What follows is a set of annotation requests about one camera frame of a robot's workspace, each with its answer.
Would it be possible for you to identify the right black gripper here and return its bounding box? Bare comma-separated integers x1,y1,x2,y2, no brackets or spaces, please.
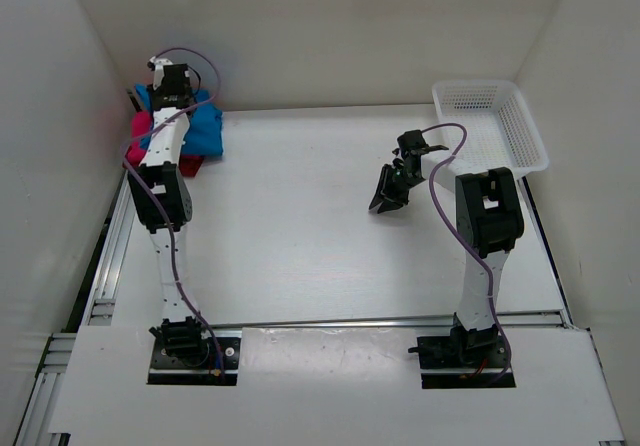
369,163,423,213

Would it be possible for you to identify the blue t shirt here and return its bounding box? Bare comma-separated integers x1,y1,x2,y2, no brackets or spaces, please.
131,84,223,157

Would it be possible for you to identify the dark red t shirt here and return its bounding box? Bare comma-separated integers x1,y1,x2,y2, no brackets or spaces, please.
178,155,205,178

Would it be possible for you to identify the pink t shirt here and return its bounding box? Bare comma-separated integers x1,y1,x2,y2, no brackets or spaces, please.
124,111,153,167

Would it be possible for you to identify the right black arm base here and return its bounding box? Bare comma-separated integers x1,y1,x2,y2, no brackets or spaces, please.
408,324,516,390

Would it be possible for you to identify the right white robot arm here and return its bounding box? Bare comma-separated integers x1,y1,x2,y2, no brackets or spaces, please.
369,130,524,368

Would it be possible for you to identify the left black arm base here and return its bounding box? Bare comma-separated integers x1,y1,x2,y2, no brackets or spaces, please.
147,318,242,387

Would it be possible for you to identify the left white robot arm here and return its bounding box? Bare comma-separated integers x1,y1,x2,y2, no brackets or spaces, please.
127,56,210,368

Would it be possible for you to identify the white plastic basket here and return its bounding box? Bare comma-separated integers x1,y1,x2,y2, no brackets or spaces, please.
432,80,549,179

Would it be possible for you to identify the aluminium frame rail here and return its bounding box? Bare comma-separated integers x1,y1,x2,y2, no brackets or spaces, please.
14,180,135,445

